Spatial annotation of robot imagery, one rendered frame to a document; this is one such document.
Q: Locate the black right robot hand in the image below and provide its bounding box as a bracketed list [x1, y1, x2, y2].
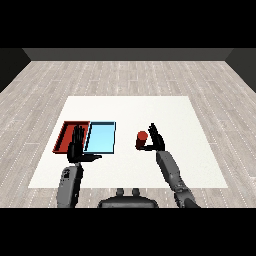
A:
[141, 122, 166, 153]

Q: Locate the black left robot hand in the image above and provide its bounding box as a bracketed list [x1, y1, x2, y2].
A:
[66, 125, 103, 164]

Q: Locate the red shallow open box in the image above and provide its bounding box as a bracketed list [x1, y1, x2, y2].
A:
[52, 120, 91, 155]

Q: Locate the small red can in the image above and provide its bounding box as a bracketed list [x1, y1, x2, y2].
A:
[135, 130, 149, 151]

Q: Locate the light blue shallow open box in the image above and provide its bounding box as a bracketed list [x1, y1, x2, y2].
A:
[82, 121, 117, 155]

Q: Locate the dark grey robot body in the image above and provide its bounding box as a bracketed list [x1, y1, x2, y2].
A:
[97, 188, 159, 209]

